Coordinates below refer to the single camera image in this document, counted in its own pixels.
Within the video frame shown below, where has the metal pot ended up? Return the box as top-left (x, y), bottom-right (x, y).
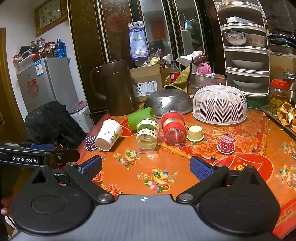
top-left (283, 72), bottom-right (296, 102)

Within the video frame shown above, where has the clear cup with red band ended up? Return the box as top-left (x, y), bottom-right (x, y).
top-left (161, 111), bottom-right (186, 144)

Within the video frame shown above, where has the wall clock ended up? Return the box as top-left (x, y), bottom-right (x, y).
top-left (34, 0), bottom-right (68, 36)

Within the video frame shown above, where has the tray of orange peels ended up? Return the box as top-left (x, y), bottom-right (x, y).
top-left (260, 102), bottom-right (296, 133)

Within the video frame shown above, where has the floral ceramic bowl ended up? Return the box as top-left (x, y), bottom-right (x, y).
top-left (223, 31), bottom-right (248, 45)

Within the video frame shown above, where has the dark wooden cabinet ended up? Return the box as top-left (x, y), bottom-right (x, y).
top-left (68, 0), bottom-right (219, 112)

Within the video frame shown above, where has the soda bottle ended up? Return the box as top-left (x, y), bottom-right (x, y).
top-left (170, 61), bottom-right (181, 84)

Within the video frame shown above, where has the orange patterned bowl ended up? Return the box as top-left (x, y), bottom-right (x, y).
top-left (247, 34), bottom-right (267, 48)

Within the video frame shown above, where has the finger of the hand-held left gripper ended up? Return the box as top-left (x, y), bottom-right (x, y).
top-left (0, 143), bottom-right (56, 153)
top-left (49, 149), bottom-right (80, 166)

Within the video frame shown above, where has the plain cardboard box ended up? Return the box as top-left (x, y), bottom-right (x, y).
top-left (269, 53), bottom-right (296, 80)

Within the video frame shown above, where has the purple polka dot baking cup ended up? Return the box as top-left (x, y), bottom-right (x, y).
top-left (85, 136), bottom-right (97, 151)

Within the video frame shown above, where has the pink cloth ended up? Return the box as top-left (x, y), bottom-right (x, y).
top-left (196, 62), bottom-right (213, 76)

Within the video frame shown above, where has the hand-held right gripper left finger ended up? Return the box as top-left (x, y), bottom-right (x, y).
top-left (29, 156), bottom-right (115, 205)

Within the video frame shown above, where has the wooden door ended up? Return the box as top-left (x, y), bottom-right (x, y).
top-left (0, 28), bottom-right (26, 144)

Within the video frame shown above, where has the small glass jar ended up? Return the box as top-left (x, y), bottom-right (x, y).
top-left (36, 38), bottom-right (46, 53)

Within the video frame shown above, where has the grey tiered dish rack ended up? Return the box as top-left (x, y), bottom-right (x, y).
top-left (216, 0), bottom-right (271, 108)

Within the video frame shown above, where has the silver refrigerator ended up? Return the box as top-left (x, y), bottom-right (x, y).
top-left (16, 57), bottom-right (79, 114)

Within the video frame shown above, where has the glass jar with red lid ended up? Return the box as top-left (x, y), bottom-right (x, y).
top-left (269, 79), bottom-right (290, 114)

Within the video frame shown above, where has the green cloth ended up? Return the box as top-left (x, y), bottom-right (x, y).
top-left (164, 65), bottom-right (192, 93)

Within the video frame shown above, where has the blue printed plastic bag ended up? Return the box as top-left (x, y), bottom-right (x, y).
top-left (128, 21), bottom-right (151, 62)

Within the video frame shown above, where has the orange floral tablecloth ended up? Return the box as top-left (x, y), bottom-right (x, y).
top-left (76, 102), bottom-right (296, 239)

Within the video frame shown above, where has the blue water bottle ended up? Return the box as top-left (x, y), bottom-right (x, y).
top-left (55, 39), bottom-right (67, 58)

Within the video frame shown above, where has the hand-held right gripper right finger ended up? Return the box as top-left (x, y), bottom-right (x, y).
top-left (176, 156), bottom-right (269, 205)

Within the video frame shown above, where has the flat white box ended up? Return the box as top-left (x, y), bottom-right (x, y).
top-left (226, 17), bottom-right (252, 24)

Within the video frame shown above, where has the metal basin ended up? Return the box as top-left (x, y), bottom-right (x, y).
top-left (190, 74), bottom-right (226, 94)

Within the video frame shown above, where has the cardboard box with label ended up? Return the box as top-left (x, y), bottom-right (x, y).
top-left (129, 65), bottom-right (163, 102)

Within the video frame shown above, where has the brown plastic pitcher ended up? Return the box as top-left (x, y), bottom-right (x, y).
top-left (90, 60), bottom-right (139, 116)

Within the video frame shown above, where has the yellow snack bag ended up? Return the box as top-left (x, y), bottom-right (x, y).
top-left (142, 56), bottom-right (161, 67)

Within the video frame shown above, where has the white mesh food cover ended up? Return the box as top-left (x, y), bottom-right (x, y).
top-left (193, 83), bottom-right (247, 125)

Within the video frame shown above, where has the yellow paper baking cup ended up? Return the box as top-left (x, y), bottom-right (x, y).
top-left (187, 125), bottom-right (204, 142)

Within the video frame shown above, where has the metal colander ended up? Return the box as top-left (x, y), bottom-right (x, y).
top-left (144, 89), bottom-right (193, 118)

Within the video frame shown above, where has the person's left hand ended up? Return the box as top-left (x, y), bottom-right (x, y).
top-left (0, 195), bottom-right (11, 216)

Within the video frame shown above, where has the white floral paper cup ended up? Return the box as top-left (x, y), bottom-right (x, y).
top-left (95, 119), bottom-right (123, 151)

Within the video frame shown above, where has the red polka dot baking cup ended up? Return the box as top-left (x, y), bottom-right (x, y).
top-left (217, 135), bottom-right (236, 154)

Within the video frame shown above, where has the clear cup with green band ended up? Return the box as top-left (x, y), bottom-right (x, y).
top-left (136, 117), bottom-right (160, 152)

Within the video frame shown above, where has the black trash bag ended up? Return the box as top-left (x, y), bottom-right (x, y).
top-left (24, 101), bottom-right (87, 149)

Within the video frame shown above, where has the green plastic cup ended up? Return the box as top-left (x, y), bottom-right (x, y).
top-left (128, 107), bottom-right (154, 130)

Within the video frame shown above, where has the white plastic bag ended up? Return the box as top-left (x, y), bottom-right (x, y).
top-left (176, 51), bottom-right (204, 67)

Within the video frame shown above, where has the white carton box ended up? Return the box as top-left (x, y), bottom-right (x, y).
top-left (69, 103), bottom-right (95, 133)

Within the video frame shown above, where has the white plate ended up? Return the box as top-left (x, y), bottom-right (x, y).
top-left (232, 79), bottom-right (263, 88)
top-left (231, 60), bottom-right (264, 69)

